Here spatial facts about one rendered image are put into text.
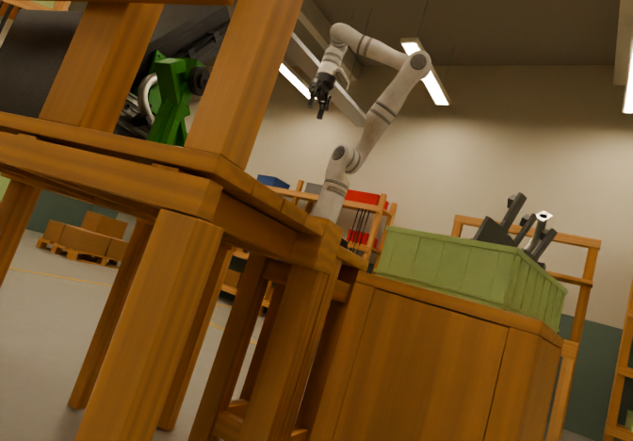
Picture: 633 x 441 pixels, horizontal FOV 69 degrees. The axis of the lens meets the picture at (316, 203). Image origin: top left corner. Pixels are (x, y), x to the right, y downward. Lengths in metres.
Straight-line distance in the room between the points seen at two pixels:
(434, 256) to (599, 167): 5.52
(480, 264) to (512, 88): 6.18
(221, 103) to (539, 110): 6.50
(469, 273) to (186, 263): 0.81
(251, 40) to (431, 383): 0.94
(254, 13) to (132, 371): 0.69
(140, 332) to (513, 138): 6.53
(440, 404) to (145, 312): 0.79
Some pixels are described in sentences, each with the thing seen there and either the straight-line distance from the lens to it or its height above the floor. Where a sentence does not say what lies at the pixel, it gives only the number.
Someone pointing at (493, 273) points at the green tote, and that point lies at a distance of 1.33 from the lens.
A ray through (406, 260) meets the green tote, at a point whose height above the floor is 0.86.
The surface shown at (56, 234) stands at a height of 0.27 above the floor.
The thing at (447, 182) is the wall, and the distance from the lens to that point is 6.99.
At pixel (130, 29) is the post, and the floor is 1.14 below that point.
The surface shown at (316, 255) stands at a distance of 1.31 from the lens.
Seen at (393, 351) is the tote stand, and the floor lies 0.60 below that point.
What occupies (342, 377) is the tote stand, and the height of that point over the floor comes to 0.48.
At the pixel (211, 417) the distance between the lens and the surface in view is 1.64.
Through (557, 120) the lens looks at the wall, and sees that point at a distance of 7.11.
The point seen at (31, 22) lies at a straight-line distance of 1.69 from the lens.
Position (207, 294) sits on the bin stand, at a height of 0.54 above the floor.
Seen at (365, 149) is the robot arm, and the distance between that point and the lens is 1.72.
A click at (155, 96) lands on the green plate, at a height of 1.12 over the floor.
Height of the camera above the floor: 0.71
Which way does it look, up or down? 10 degrees up
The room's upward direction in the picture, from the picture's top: 17 degrees clockwise
